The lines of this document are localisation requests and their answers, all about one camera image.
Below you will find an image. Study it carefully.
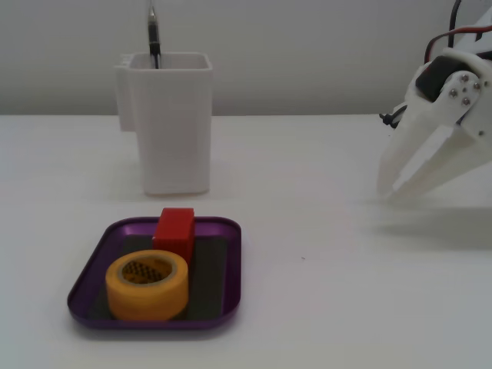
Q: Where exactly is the black pen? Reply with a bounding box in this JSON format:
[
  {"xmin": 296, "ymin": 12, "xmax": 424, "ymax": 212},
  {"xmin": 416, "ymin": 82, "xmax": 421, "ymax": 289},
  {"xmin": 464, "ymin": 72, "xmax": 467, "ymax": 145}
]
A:
[{"xmin": 147, "ymin": 0, "xmax": 162, "ymax": 70}]

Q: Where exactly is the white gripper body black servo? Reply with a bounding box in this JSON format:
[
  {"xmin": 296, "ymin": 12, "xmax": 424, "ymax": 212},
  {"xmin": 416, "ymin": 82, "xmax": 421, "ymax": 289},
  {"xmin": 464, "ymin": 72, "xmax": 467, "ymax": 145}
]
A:
[{"xmin": 413, "ymin": 48, "xmax": 492, "ymax": 144}]

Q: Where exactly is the yellow masking tape roll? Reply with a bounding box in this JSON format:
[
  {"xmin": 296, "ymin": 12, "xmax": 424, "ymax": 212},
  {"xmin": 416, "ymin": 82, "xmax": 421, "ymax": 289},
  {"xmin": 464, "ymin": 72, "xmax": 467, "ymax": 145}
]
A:
[{"xmin": 105, "ymin": 248, "xmax": 191, "ymax": 322}]

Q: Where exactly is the white plastic pen holder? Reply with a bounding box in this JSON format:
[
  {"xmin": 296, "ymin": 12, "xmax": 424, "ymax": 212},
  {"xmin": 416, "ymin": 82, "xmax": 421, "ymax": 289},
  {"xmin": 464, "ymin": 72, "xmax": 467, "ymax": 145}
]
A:
[{"xmin": 113, "ymin": 52, "xmax": 214, "ymax": 197}]

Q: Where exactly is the red cube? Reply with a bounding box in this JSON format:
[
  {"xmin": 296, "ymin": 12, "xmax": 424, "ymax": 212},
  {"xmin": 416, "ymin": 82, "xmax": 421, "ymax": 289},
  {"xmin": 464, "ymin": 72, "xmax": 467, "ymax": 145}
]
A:
[{"xmin": 152, "ymin": 208, "xmax": 196, "ymax": 266}]

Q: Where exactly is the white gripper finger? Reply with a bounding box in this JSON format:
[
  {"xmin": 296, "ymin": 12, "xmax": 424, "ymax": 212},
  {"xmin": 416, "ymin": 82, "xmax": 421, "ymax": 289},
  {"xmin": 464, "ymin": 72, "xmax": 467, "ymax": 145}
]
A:
[
  {"xmin": 376, "ymin": 71, "xmax": 482, "ymax": 201},
  {"xmin": 387, "ymin": 122, "xmax": 492, "ymax": 201}
]

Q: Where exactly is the red white black servo wire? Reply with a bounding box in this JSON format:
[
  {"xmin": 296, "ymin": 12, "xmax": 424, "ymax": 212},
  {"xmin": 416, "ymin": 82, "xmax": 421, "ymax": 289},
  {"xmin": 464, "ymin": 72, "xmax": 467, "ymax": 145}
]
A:
[{"xmin": 424, "ymin": 23, "xmax": 492, "ymax": 65}]

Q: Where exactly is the purple metal tray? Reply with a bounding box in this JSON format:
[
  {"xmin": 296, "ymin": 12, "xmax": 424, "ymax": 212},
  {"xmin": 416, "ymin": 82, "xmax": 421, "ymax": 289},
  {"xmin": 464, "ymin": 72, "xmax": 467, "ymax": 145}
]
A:
[{"xmin": 67, "ymin": 216, "xmax": 243, "ymax": 331}]

